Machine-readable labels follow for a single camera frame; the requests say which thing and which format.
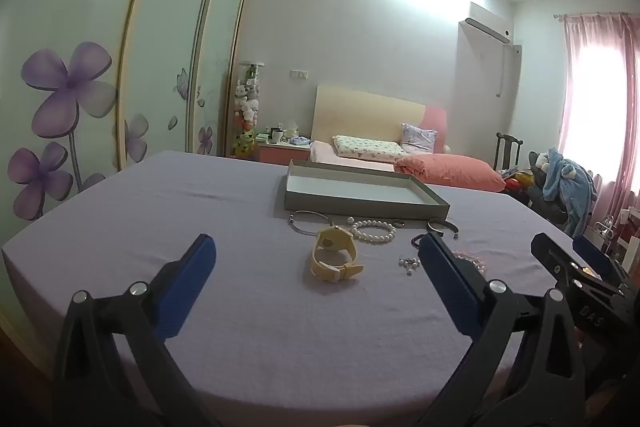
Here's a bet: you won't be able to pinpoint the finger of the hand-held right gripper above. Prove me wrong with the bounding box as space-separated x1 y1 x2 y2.
531 233 598 289
572 236 632 284

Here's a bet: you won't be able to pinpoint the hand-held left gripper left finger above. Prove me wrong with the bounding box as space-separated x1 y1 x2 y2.
52 234 223 427

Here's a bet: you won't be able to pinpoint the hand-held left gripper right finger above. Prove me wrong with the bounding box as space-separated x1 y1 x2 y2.
417 232 587 427

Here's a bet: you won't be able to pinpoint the pink bead bracelet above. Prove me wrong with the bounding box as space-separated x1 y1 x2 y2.
451 249 489 279

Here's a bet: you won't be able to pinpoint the thin silver bangle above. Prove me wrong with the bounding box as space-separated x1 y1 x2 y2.
288 209 334 236

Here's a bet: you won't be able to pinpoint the cream wrist watch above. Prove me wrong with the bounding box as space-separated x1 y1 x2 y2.
311 224 365 282

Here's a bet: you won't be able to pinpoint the grey cardboard tray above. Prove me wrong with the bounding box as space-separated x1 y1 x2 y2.
284 159 451 220

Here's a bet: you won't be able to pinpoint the white metal rack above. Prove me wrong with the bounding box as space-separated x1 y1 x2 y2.
591 206 640 269

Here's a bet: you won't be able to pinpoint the wide silver cuff bangle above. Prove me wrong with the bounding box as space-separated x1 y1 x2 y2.
427 217 461 239

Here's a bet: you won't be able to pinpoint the purple bed sheet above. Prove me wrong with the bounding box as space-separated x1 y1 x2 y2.
0 150 621 427

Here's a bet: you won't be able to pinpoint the colourful toys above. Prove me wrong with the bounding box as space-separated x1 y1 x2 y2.
504 171 534 196

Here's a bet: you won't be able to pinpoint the blue fleece garment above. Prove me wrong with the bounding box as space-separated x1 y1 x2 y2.
542 148 599 219

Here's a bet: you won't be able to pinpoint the grey white plush toy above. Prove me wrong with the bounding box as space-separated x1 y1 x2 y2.
527 151 552 174

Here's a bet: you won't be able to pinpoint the folded pink duvet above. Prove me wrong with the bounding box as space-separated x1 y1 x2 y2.
394 154 507 193

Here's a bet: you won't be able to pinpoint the dark wooden chair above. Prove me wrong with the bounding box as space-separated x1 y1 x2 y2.
494 132 524 174

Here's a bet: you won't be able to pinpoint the purple flower pillow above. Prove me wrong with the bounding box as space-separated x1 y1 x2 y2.
401 123 439 153

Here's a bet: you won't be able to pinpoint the yellow plush toy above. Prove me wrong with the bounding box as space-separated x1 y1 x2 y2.
232 129 257 158

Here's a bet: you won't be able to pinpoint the white patterned pillow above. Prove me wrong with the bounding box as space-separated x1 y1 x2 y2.
332 135 408 160

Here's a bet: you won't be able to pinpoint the pink and cream nightstand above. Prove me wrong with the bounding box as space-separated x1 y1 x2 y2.
257 142 313 166

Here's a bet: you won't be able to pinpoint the bed with pink sheet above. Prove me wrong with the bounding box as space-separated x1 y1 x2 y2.
309 139 453 174

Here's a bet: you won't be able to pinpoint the cream and pink headboard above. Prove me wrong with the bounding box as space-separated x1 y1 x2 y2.
312 84 448 154

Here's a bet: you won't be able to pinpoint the clear tube of plush toys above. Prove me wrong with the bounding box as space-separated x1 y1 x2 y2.
231 61 266 158

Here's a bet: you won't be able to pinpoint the white air conditioner pipe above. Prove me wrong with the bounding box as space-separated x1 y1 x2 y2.
494 44 522 98

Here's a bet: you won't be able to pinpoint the pink curtain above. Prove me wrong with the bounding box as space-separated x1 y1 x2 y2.
554 12 640 228

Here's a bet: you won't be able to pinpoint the white air conditioner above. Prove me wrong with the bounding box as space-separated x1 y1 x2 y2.
458 2 512 44

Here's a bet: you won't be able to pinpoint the flower print sliding wardrobe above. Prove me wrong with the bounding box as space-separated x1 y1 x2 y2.
0 0 253 348

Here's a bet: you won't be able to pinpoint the white pearl bracelet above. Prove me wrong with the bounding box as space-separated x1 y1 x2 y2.
348 218 397 246

